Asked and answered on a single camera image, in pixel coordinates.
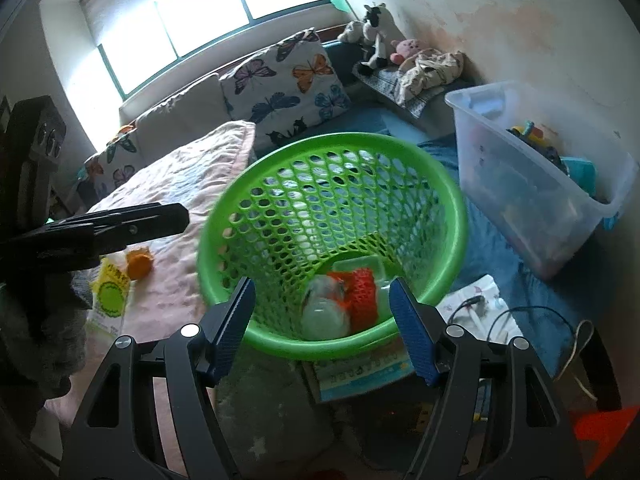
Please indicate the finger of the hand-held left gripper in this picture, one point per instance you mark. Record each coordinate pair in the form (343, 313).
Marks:
(100, 217)
(150, 227)

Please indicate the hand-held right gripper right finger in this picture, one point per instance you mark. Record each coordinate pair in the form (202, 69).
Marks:
(415, 332)

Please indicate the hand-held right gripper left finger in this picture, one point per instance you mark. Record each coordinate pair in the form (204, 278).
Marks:
(230, 332)

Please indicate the orange plastic cup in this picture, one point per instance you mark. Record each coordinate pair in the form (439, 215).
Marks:
(137, 264)

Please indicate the red foam mesh ball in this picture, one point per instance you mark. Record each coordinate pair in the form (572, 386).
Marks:
(362, 292)

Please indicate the green plastic mesh basket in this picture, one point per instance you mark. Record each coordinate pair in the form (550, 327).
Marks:
(310, 347)

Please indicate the clear bottle with yellow label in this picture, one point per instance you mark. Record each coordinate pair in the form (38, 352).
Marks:
(110, 300)

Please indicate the clear rectangular plastic tray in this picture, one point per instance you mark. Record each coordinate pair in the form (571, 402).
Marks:
(360, 262)

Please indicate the small clear lidded cup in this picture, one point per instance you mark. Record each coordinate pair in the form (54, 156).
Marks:
(322, 317)

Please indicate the pink blanket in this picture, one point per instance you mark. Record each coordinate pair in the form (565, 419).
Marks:
(175, 185)

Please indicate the small butterfly print pillow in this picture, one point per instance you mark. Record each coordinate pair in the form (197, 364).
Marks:
(117, 160)

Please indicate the white paper sheet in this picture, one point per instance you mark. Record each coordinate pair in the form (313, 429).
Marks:
(470, 300)

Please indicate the printed cardboard box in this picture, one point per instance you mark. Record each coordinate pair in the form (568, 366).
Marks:
(360, 370)

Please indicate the grey star print cloth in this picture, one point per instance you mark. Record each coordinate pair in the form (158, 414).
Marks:
(270, 410)

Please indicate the orange plush toy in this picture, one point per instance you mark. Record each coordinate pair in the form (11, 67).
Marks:
(125, 130)

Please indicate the blue mattress sheet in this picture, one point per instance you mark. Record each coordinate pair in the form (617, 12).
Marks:
(490, 250)

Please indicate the white pillow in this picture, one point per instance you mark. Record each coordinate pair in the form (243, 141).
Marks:
(185, 110)

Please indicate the clear plastic storage bin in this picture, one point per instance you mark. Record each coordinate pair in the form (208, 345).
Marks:
(510, 185)

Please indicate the large butterfly print pillow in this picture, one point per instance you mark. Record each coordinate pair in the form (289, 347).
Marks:
(280, 85)

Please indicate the red device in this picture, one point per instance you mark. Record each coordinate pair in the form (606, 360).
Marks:
(600, 430)

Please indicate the green framed window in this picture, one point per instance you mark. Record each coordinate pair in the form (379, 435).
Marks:
(200, 15)

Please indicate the teal plastic toy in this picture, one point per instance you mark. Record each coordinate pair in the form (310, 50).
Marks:
(580, 175)

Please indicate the yellow plastic toy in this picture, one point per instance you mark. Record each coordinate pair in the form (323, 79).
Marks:
(530, 132)

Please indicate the patterned bench cushion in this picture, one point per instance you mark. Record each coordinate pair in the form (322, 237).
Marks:
(390, 85)

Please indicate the crumpled beige cloth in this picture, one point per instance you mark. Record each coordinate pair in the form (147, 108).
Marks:
(430, 70)

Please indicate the grey plush toy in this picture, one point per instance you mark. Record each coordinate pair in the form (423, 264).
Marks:
(352, 32)

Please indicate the pink plush toy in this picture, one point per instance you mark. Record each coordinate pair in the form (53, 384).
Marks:
(407, 49)

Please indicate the cow plush toy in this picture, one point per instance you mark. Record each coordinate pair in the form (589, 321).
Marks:
(377, 30)

